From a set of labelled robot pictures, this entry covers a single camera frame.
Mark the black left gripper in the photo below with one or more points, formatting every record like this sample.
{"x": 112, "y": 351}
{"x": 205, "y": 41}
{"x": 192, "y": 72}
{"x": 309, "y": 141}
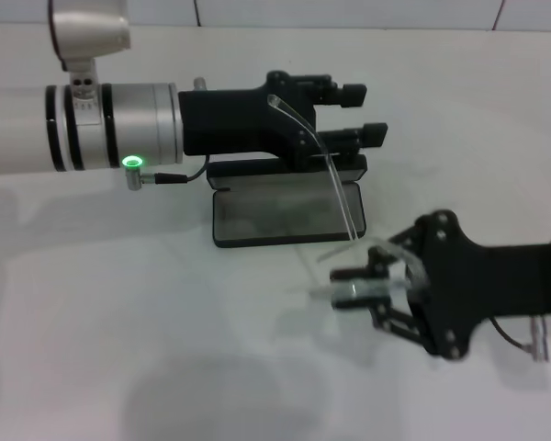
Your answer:
{"x": 229, "y": 121}

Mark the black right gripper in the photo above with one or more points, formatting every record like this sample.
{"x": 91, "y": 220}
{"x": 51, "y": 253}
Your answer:
{"x": 500, "y": 280}

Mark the clear white glasses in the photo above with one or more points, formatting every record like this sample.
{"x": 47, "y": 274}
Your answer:
{"x": 336, "y": 184}

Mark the black glasses case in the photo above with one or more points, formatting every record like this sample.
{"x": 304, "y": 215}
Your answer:
{"x": 275, "y": 216}

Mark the silver wrist stud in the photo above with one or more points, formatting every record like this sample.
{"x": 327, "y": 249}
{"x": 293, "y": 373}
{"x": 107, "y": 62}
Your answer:
{"x": 199, "y": 84}

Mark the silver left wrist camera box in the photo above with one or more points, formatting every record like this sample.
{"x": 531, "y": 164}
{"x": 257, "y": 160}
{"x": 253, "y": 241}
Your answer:
{"x": 92, "y": 27}

